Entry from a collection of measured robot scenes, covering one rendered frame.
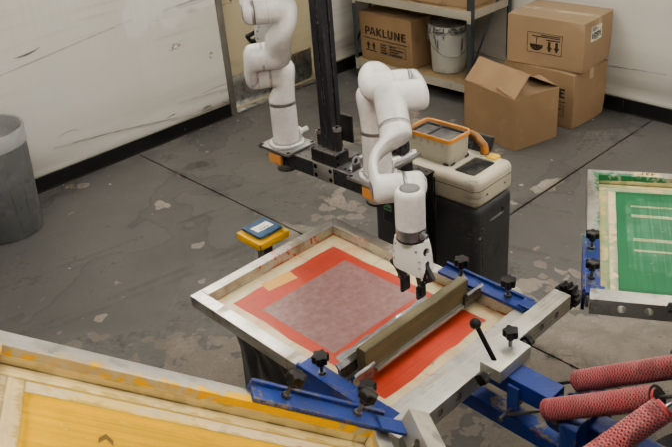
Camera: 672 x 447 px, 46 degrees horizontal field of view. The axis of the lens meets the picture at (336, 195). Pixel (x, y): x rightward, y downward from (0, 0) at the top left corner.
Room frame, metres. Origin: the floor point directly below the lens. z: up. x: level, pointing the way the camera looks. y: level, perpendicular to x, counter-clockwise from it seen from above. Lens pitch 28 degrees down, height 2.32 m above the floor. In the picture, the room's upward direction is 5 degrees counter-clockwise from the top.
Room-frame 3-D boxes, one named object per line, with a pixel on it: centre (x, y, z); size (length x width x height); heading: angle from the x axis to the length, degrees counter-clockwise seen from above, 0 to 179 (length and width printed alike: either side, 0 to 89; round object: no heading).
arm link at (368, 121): (2.33, -0.15, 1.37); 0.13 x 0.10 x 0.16; 93
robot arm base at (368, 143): (2.34, -0.15, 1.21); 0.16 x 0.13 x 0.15; 134
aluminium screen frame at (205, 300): (1.84, -0.03, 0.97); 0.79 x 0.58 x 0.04; 42
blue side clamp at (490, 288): (1.85, -0.40, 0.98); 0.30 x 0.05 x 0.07; 42
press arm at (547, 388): (1.42, -0.40, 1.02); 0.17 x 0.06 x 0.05; 42
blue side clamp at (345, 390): (1.48, 0.02, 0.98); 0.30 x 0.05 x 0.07; 42
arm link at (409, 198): (1.71, -0.18, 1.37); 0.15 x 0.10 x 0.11; 3
